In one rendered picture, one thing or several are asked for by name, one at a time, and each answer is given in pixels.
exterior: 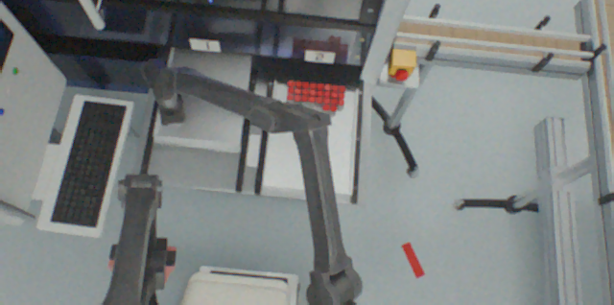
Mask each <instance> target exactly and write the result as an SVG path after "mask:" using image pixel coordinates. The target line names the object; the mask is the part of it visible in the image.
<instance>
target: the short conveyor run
mask: <svg viewBox="0 0 614 305"><path fill-rule="evenodd" d="M439 9H440V4H435V6H434V8H433V9H432V11H431V13H430V15H429V17H428V18H426V17H416V16H407V15H404V16H403V18H402V22H401V24H400V27H399V29H398V32H397V34H396V37H395V40H394V42H393V43H396V44H405V45H415V46H416V58H417V59H419V61H418V63H421V64H432V65H442V66H452V67H462V69H471V70H482V71H491V72H502V73H512V74H521V75H532V76H541V77H552V78H562V79H570V81H578V80H579V78H580V77H581V76H583V75H584V74H585V73H586V72H587V71H589V70H590V62H589V58H591V57H593V53H588V49H587V41H588V40H589V39H590V38H591V36H590V35H574V34H564V33H555V32H545V26H546V25H547V24H548V22H549V21H550V20H551V17H550V16H548V15H546V16H545V17H544V18H543V20H541V21H540V22H539V23H538V24H537V25H536V27H535V28H533V29H525V28H514V27H506V26H495V25H485V24H476V23H466V22H456V21H446V20H437V19H436V17H437V14H438V12H439Z"/></svg>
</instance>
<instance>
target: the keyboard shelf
mask: <svg viewBox="0 0 614 305"><path fill-rule="evenodd" d="M84 101H90V102H97V103H106V104H114V105H121V106H127V111H126V116H125V120H124V124H123V127H122V128H121V130H120V135H119V139H118V143H117V147H116V152H115V155H114V159H113V163H112V167H111V171H110V175H109V179H108V184H107V188H106V194H105V199H104V202H103V206H102V210H101V214H100V219H99V222H98V223H97V224H98V226H96V228H92V227H84V226H76V225H68V224H61V223H50V218H51V214H52V211H53V208H54V204H56V200H57V196H58V193H59V187H60V183H61V180H62V176H63V173H64V170H65V165H66V162H67V158H68V155H69V152H70V148H71V144H72V141H73V137H74V134H75V130H76V126H77V124H78V120H79V117H80V112H82V109H83V103H84ZM133 109H134V103H133V102H130V101H121V100H113V99H106V97H98V96H90V95H83V94H76V95H75V96H74V99H73V103H72V105H71V108H70V112H69V116H68V120H67V123H66V126H65V130H64V134H63V136H62V140H61V143H60V145H56V144H47V148H46V152H45V154H44V158H43V161H42V164H41V168H40V172H39V175H38V178H37V181H36V185H35V190H34V193H33V197H32V198H31V199H39V200H43V205H42V208H41V211H40V215H39V218H38V221H37V226H36V227H37V229H39V230H43V231H51V232H58V233H66V234H74V235H83V237H90V238H98V239H99V238H102V237H103V233H104V229H105V226H106V219H107V214H108V210H109V207H110V203H111V198H112V194H113V190H114V186H115V182H116V177H117V174H118V170H119V166H120V161H121V157H123V153H124V149H125V145H126V141H127V137H128V133H129V128H130V121H131V117H132V113H133Z"/></svg>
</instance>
